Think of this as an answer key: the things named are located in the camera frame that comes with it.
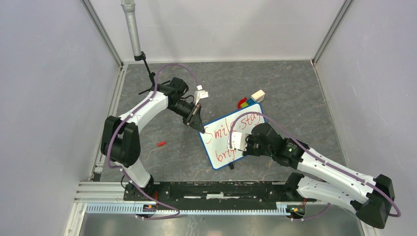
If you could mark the white lego brick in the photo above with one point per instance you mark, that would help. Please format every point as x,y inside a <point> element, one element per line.
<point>258,96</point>

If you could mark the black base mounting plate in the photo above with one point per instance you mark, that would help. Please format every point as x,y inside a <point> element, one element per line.
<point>214,195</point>

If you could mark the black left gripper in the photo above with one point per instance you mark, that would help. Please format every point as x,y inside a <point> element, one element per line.
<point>193,118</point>

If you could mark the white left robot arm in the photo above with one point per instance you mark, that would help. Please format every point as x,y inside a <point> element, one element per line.
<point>120,141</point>

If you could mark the blue framed whiteboard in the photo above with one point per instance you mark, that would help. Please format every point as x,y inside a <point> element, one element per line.
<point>215,138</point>

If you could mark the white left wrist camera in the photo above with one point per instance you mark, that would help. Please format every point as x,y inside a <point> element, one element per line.
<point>199,94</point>

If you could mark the blue lego brick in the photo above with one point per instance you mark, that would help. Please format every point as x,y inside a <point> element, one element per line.
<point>250,101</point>

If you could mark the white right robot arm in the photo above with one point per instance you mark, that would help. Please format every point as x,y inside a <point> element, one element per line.
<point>369,198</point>

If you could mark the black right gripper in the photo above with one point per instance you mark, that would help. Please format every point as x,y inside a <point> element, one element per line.
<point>248,151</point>

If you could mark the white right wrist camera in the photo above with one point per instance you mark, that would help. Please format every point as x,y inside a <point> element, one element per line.
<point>239,141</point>

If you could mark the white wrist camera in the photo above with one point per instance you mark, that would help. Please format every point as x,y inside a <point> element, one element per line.
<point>239,141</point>
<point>199,94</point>

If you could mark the slotted aluminium cable duct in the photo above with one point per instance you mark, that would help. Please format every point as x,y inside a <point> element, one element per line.
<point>144,209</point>

